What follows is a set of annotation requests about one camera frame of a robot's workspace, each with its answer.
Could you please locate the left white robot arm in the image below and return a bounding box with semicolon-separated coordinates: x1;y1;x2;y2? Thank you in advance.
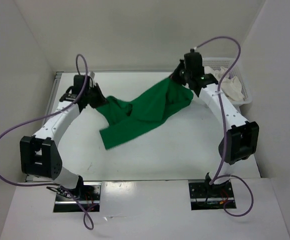
19;83;108;200

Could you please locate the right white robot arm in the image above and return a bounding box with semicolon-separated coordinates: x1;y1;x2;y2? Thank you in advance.
170;59;260;197

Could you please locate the green t shirt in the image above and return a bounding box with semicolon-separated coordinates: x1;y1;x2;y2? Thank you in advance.
96;78;194;150

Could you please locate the white plastic basket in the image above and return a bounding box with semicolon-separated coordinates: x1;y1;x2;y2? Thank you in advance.
203;57;252;107

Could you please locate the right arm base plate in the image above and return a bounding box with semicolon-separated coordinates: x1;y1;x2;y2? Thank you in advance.
188;180;237;211

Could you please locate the cream white t shirt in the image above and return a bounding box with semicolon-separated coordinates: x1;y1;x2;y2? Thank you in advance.
204;66;244;102

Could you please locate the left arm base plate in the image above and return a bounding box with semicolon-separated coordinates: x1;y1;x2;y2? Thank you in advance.
47;181;102;213

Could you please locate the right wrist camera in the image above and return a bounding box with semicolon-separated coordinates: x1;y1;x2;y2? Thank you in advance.
184;48;205;77

